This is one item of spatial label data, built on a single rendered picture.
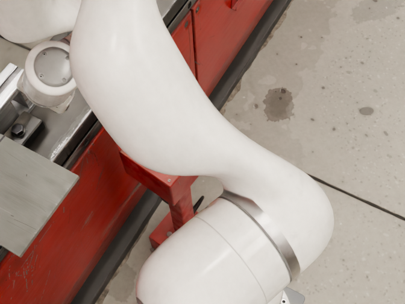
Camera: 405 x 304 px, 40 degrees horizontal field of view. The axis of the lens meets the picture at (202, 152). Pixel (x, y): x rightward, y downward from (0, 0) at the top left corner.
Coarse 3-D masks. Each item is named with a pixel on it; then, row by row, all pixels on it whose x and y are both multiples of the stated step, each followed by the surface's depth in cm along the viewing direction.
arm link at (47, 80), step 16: (48, 48) 84; (64, 48) 85; (32, 64) 83; (48, 64) 84; (64, 64) 85; (32, 80) 83; (48, 80) 84; (64, 80) 85; (32, 96) 92; (48, 96) 85; (64, 96) 88
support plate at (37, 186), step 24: (0, 144) 110; (0, 168) 108; (24, 168) 107; (48, 168) 107; (0, 192) 105; (24, 192) 105; (48, 192) 105; (0, 216) 103; (24, 216) 103; (48, 216) 103; (0, 240) 101; (24, 240) 101
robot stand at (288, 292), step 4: (284, 288) 95; (288, 288) 95; (288, 292) 95; (292, 292) 95; (296, 292) 95; (288, 296) 95; (292, 296) 95; (296, 296) 95; (300, 296) 95; (292, 300) 94; (296, 300) 94; (300, 300) 94
